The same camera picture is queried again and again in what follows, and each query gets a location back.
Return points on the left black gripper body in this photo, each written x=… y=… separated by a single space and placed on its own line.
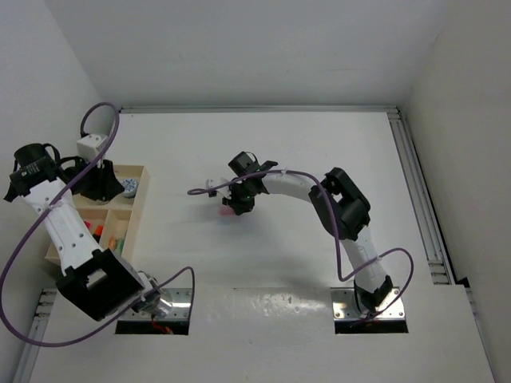
x=94 y=182

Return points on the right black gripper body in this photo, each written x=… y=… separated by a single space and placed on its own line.
x=242 y=195

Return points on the pastel pink correction tape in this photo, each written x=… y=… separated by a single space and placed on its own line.
x=226 y=211

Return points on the orange capped black highlighter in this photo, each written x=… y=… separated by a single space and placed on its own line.
x=98 y=231

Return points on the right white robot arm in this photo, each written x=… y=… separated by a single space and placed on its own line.
x=341 y=207

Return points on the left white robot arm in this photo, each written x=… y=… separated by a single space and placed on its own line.
x=96 y=279

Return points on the wooden divided tray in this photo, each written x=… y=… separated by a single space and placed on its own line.
x=120 y=217

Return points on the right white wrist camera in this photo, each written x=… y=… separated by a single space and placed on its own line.
x=218 y=186

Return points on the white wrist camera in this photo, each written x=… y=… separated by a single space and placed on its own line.
x=89 y=146
x=218 y=186

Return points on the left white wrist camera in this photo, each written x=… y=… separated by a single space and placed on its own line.
x=89 y=146

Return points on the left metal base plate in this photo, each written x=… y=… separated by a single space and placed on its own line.
x=169 y=304

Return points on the metal base plate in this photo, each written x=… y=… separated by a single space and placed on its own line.
x=346 y=308
x=169 y=304

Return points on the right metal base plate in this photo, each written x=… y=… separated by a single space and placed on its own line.
x=346 y=308

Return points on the aluminium frame rail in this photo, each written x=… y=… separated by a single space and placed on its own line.
x=281 y=243

